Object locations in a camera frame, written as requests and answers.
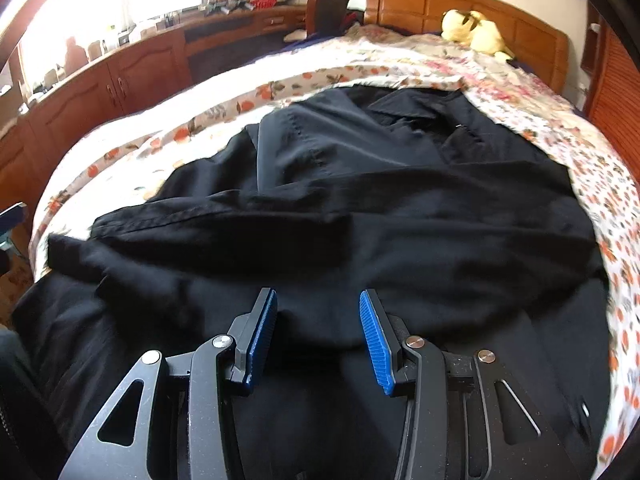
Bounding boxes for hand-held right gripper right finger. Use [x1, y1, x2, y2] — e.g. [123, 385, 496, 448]
[358, 289, 583, 480]

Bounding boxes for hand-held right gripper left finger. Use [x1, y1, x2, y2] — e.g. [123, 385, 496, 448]
[59, 287, 278, 480]

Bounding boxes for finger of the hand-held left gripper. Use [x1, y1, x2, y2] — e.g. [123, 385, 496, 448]
[0, 202, 27, 233]

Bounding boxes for black shirt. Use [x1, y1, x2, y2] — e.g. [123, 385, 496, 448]
[12, 85, 613, 480]

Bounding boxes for long wooden desk cabinet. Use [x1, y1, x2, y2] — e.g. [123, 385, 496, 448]
[0, 2, 308, 211]

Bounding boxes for bed with floral sheet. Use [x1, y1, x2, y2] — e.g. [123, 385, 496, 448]
[27, 52, 640, 480]

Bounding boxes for pink floral blanket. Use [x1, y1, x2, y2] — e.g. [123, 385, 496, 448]
[340, 25, 576, 126]

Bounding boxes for black tripod device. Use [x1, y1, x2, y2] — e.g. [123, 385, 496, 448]
[202, 0, 251, 15]

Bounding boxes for yellow plush toy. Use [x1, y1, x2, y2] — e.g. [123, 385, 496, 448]
[440, 9, 516, 58]

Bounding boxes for wooden bed headboard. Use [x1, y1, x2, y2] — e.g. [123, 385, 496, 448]
[363, 0, 571, 96]

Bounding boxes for wooden chair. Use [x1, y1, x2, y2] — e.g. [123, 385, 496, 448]
[306, 0, 353, 36]

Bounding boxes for wooden louvered wardrobe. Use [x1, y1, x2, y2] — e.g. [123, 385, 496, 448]
[582, 5, 640, 136]

